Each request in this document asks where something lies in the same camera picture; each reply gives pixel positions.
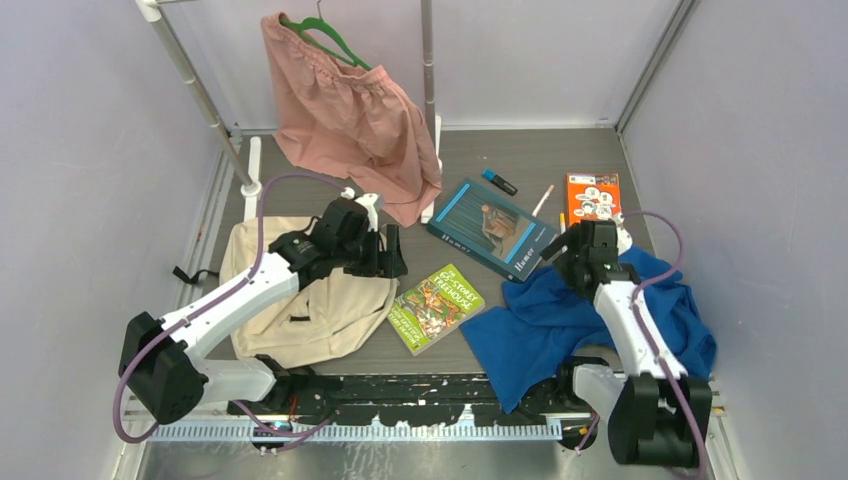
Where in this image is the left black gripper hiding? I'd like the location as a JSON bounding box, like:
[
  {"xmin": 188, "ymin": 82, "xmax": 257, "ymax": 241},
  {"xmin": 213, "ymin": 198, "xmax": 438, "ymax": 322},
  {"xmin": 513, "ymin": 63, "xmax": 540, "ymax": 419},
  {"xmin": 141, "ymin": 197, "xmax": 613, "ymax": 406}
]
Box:
[{"xmin": 335, "ymin": 223, "xmax": 407, "ymax": 279}]

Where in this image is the orange comic paperback book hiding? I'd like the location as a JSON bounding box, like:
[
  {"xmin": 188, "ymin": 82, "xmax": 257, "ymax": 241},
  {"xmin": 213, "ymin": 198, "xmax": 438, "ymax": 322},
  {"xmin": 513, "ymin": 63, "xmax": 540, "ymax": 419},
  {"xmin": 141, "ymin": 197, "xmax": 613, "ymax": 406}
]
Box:
[{"xmin": 564, "ymin": 173, "xmax": 622, "ymax": 227}]

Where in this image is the green treehouse paperback book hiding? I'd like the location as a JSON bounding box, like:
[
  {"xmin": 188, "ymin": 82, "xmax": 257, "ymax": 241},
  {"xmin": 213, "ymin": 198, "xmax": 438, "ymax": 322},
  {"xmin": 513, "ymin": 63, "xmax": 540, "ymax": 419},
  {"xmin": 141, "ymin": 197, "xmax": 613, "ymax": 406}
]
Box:
[{"xmin": 388, "ymin": 264, "xmax": 485, "ymax": 356}]

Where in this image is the dark blue hardcover book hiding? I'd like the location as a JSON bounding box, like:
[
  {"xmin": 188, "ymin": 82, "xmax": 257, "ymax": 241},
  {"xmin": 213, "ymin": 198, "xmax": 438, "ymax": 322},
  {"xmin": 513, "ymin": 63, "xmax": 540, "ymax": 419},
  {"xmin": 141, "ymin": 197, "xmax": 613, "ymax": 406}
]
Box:
[{"xmin": 426, "ymin": 179, "xmax": 560, "ymax": 283}]

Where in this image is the beige canvas backpack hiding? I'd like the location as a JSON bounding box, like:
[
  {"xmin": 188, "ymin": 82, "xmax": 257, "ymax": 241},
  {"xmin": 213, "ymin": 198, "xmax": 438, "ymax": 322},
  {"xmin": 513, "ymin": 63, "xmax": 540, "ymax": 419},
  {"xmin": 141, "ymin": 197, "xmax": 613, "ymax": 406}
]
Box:
[{"xmin": 218, "ymin": 215, "xmax": 400, "ymax": 370}]

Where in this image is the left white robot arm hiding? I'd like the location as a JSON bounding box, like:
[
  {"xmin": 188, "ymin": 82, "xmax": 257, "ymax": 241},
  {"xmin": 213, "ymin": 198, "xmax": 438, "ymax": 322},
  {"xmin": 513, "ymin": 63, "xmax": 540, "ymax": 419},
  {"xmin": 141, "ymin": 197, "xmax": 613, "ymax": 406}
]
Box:
[{"xmin": 119, "ymin": 193, "xmax": 407, "ymax": 425}]

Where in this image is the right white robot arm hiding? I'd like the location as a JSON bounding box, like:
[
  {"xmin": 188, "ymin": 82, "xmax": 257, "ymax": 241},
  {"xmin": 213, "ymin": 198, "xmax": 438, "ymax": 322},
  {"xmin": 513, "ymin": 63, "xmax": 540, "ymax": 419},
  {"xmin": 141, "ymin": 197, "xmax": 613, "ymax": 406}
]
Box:
[{"xmin": 541, "ymin": 220, "xmax": 713, "ymax": 479}]

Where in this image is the pink white pen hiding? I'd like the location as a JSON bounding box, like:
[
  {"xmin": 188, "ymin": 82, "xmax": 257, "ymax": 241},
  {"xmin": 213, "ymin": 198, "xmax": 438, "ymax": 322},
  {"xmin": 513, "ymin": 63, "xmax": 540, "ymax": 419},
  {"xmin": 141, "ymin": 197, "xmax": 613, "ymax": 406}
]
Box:
[{"xmin": 532, "ymin": 184, "xmax": 555, "ymax": 217}]

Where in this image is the blue cloth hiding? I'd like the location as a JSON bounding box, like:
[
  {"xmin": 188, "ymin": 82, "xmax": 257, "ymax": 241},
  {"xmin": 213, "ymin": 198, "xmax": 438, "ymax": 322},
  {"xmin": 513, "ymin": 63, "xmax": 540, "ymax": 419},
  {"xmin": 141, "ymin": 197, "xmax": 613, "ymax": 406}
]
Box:
[{"xmin": 460, "ymin": 266, "xmax": 717, "ymax": 413}]

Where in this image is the blue black highlighter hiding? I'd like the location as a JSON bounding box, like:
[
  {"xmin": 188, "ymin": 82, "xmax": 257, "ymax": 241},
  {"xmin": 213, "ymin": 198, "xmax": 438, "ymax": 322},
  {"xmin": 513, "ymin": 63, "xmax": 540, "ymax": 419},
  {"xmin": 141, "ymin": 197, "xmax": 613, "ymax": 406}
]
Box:
[{"xmin": 482, "ymin": 169, "xmax": 518, "ymax": 196}]

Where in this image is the pink cloth garment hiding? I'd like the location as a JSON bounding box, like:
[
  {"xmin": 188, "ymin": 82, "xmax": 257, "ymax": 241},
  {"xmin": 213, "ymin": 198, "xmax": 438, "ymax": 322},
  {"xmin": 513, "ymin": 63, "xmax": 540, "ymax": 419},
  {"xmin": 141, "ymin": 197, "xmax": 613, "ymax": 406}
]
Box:
[{"xmin": 260, "ymin": 12, "xmax": 442, "ymax": 227}]

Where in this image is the green clothes hanger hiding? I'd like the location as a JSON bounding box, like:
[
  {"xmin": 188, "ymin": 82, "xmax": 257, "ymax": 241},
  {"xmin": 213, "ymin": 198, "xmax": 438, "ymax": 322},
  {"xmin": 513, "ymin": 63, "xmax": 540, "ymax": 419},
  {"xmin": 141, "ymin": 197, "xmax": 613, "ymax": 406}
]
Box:
[{"xmin": 278, "ymin": 0, "xmax": 372, "ymax": 71}]

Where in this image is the white clothes rack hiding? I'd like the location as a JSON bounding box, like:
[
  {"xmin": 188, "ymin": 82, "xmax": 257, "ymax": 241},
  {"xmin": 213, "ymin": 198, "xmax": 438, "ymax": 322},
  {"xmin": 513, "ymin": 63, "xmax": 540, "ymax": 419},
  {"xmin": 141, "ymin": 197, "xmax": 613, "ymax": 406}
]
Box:
[{"xmin": 135, "ymin": 0, "xmax": 442, "ymax": 220}]

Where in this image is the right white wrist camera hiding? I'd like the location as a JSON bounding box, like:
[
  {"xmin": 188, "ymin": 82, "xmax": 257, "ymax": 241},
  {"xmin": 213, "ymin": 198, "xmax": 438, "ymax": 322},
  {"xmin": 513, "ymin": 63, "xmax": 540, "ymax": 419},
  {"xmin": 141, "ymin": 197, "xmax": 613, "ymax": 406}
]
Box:
[{"xmin": 616, "ymin": 228, "xmax": 634, "ymax": 256}]

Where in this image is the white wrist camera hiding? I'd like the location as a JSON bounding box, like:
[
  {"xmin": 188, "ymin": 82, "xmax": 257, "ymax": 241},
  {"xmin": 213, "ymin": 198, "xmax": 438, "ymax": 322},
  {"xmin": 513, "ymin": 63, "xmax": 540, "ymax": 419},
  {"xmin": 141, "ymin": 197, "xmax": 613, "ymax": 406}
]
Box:
[
  {"xmin": 340, "ymin": 187, "xmax": 384, "ymax": 232},
  {"xmin": 616, "ymin": 228, "xmax": 634, "ymax": 256}
]

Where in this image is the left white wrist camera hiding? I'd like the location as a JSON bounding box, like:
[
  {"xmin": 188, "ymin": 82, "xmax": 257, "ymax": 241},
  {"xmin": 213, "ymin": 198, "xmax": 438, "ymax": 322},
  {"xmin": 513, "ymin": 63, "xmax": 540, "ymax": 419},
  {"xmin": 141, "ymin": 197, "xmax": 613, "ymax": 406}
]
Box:
[{"xmin": 340, "ymin": 187, "xmax": 384, "ymax": 232}]

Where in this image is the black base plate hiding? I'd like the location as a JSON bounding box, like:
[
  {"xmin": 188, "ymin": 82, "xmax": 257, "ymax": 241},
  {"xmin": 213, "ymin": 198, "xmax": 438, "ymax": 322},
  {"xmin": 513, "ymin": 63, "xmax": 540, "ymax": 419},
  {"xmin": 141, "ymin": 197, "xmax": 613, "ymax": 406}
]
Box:
[{"xmin": 243, "ymin": 371, "xmax": 593, "ymax": 427}]

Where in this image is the white slotted cable duct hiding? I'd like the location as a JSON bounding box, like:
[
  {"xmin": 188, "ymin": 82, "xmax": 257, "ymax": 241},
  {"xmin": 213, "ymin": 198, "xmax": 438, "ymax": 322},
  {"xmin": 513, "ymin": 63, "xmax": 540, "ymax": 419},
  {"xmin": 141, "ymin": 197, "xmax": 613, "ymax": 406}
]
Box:
[{"xmin": 149, "ymin": 415, "xmax": 563, "ymax": 443}]

